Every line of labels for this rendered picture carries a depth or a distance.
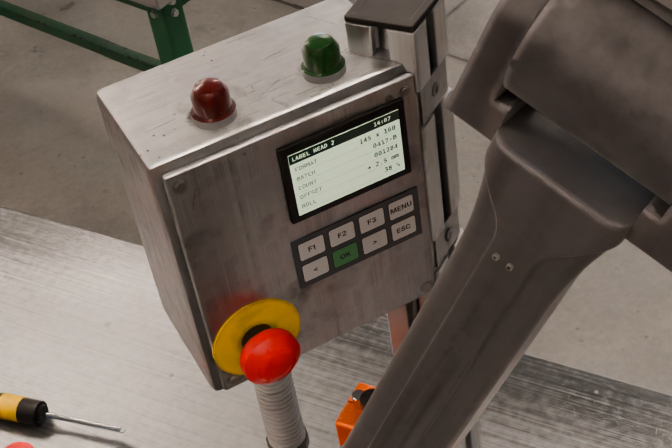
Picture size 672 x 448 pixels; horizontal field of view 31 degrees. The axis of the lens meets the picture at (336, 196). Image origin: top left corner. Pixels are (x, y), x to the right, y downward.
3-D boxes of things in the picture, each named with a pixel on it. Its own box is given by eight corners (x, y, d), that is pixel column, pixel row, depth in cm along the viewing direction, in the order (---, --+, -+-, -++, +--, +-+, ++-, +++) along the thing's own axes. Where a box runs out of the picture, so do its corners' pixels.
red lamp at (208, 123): (185, 113, 69) (176, 80, 67) (226, 96, 69) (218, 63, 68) (202, 135, 67) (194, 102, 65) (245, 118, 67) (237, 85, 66)
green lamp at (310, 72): (294, 68, 71) (288, 35, 69) (333, 53, 71) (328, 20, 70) (314, 89, 69) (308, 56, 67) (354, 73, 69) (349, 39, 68)
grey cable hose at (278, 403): (261, 458, 99) (211, 277, 86) (281, 426, 102) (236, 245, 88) (298, 471, 98) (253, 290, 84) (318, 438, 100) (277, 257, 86)
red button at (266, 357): (223, 329, 74) (243, 360, 71) (279, 303, 75) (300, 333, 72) (235, 370, 76) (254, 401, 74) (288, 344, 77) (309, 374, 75)
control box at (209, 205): (162, 308, 84) (91, 88, 72) (374, 212, 89) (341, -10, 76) (219, 404, 77) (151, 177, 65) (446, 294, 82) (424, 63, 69)
